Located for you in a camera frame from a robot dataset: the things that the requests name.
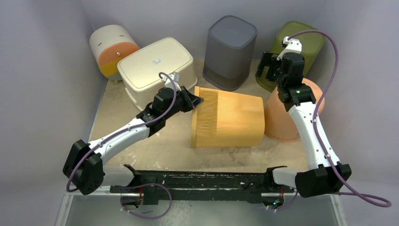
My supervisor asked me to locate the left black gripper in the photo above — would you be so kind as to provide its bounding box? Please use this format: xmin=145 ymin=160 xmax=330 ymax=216
xmin=164 ymin=88 xmax=201 ymax=120

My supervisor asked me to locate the yellow plastic basket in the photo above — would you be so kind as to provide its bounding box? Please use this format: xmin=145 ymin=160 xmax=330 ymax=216
xmin=191 ymin=86 xmax=265 ymax=148

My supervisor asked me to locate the grey plastic basket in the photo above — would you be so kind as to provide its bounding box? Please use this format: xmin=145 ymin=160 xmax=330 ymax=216
xmin=202 ymin=15 xmax=258 ymax=91

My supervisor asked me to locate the green plastic basket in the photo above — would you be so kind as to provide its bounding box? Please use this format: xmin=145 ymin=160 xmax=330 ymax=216
xmin=256 ymin=21 xmax=326 ymax=92

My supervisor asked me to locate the white plastic basket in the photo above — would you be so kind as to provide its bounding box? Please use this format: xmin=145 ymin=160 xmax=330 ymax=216
xmin=117 ymin=37 xmax=198 ymax=110

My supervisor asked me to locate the orange plastic basin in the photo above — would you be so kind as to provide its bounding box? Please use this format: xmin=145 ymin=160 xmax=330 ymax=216
xmin=264 ymin=78 xmax=325 ymax=141

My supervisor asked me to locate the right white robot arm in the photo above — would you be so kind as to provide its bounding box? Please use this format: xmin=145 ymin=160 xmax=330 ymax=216
xmin=255 ymin=52 xmax=352 ymax=198

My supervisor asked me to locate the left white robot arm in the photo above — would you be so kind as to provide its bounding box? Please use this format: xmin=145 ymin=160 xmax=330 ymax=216
xmin=62 ymin=86 xmax=204 ymax=195

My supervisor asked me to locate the white mini drawer cabinet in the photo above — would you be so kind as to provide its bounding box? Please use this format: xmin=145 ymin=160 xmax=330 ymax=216
xmin=89 ymin=24 xmax=140 ymax=82

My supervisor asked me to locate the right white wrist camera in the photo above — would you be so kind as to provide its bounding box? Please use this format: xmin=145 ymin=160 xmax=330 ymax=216
xmin=277 ymin=36 xmax=302 ymax=61

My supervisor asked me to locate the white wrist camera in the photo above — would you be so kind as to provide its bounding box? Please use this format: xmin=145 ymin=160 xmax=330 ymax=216
xmin=277 ymin=36 xmax=302 ymax=61
xmin=159 ymin=72 xmax=181 ymax=92

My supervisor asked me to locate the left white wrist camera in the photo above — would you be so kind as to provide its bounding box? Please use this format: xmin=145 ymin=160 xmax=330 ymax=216
xmin=159 ymin=72 xmax=181 ymax=92

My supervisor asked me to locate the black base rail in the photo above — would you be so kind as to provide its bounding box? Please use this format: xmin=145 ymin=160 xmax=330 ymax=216
xmin=110 ymin=166 xmax=293 ymax=205

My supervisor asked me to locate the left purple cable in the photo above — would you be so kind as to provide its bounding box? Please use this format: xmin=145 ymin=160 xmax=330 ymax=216
xmin=66 ymin=72 xmax=173 ymax=220

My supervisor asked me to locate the purple cable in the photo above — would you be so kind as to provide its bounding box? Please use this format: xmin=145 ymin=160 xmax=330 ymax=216
xmin=66 ymin=72 xmax=173 ymax=220
xmin=266 ymin=30 xmax=392 ymax=213

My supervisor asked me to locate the aluminium frame rail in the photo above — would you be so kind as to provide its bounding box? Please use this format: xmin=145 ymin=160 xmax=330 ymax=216
xmin=56 ymin=79 xmax=347 ymax=226

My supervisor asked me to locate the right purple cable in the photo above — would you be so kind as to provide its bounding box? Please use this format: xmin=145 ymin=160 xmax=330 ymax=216
xmin=266 ymin=30 xmax=392 ymax=213

